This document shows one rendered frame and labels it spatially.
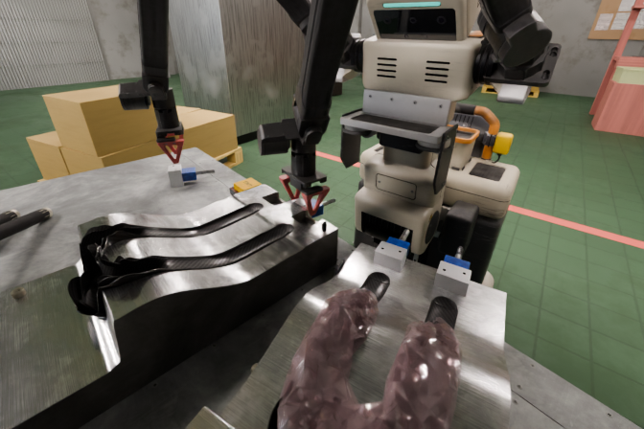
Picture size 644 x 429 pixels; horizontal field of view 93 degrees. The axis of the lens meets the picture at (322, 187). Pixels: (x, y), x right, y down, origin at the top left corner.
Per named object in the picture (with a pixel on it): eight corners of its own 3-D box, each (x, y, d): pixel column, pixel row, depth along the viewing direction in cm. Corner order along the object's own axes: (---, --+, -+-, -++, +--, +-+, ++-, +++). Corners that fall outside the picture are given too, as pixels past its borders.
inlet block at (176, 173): (215, 175, 102) (212, 160, 99) (216, 181, 98) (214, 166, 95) (172, 181, 97) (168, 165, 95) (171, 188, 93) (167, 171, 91)
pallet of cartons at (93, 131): (90, 239, 199) (37, 109, 161) (34, 190, 259) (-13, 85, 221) (260, 168, 307) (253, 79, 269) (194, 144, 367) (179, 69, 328)
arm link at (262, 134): (325, 130, 59) (314, 96, 62) (264, 135, 56) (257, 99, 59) (313, 162, 69) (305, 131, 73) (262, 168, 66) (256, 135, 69)
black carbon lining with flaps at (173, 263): (257, 208, 70) (253, 169, 66) (302, 239, 60) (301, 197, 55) (69, 282, 49) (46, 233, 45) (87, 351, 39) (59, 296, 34)
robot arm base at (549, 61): (561, 48, 61) (494, 46, 67) (570, 19, 54) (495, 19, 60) (547, 87, 60) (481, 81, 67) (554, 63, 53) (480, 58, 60)
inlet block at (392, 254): (394, 237, 68) (397, 216, 65) (416, 245, 66) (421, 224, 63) (372, 273, 58) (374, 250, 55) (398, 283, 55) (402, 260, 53)
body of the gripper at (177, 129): (156, 139, 84) (149, 111, 80) (159, 128, 92) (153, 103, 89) (182, 136, 86) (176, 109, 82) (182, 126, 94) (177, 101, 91)
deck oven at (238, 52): (263, 109, 532) (253, -30, 441) (317, 121, 470) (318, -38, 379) (178, 129, 418) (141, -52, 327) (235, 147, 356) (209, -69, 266)
